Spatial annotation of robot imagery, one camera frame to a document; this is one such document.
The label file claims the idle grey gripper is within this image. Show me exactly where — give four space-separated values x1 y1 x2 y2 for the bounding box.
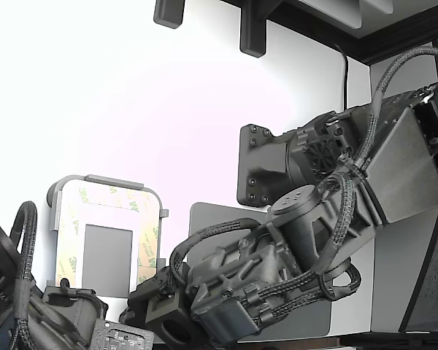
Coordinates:
42 286 155 350

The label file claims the dark grey printed gripper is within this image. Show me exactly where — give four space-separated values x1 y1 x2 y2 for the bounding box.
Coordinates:
129 224 304 346

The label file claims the white panel with grey window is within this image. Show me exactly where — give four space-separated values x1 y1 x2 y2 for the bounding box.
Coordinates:
54 180 162 298

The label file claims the grey printed fixture with legs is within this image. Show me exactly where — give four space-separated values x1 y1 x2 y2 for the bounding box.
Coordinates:
45 174 169 300

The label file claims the dark grey flat mat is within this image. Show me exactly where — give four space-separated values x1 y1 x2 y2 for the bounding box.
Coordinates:
188 201 333 342

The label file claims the light grey panel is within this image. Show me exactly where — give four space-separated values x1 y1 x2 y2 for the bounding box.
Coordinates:
298 0 365 31
361 0 396 15

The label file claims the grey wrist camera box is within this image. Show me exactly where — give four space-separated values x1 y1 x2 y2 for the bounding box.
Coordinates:
145 289 197 346

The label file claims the braided gripper cable loop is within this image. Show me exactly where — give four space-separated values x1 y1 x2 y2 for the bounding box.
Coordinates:
169 217 267 289

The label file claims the braided wrist cable bundle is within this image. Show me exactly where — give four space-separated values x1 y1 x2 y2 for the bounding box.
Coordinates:
244 260 362 322

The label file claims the braided idle arm cable loop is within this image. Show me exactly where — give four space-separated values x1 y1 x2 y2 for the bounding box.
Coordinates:
9 200 39 292

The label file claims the tall dark grey bracket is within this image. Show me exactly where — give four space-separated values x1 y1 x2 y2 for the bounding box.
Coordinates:
239 0 268 58

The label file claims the short dark grey bracket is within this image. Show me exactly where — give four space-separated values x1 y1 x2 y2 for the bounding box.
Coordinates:
153 0 186 29

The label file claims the thin black cable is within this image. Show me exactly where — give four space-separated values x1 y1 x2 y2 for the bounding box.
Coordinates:
330 42 350 112

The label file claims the braided upper arm cable loop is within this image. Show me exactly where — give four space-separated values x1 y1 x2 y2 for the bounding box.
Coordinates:
353 45 438 172

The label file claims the black frame beam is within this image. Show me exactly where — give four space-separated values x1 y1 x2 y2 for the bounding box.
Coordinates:
218 0 438 67

